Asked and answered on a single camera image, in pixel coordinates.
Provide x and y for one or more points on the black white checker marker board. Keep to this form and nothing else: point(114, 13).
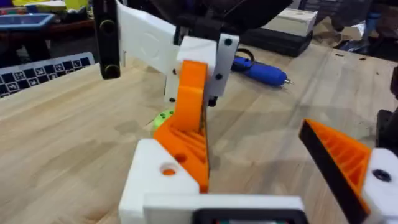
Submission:
point(40, 74)

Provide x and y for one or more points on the bare white left gripper left finger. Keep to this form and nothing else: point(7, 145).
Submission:
point(146, 174)

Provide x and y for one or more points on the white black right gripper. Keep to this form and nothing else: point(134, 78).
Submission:
point(146, 37)

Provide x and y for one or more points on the white orange left gripper right finger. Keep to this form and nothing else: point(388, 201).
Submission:
point(348, 161)

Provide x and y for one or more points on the green disc with holes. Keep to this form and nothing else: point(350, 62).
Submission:
point(162, 119)

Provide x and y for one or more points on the black flat case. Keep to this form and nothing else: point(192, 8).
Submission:
point(276, 42)

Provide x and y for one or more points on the blue electric screwdriver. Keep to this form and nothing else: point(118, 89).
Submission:
point(264, 73)

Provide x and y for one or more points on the blue tray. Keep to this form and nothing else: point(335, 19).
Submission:
point(23, 21)

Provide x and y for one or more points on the black upright wrist plate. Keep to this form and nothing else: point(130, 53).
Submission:
point(107, 40)

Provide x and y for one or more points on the orange ribbed wedge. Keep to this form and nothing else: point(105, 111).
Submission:
point(186, 146)

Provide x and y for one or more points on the white flat box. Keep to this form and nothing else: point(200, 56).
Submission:
point(292, 20)

